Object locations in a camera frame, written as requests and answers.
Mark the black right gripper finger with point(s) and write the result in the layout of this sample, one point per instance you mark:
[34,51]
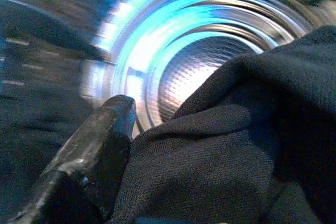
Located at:
[99,140]

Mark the long black garment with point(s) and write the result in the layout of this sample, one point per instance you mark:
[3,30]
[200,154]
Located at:
[223,155]

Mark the white tumble dryer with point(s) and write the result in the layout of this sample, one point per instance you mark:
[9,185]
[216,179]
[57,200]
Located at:
[147,51]

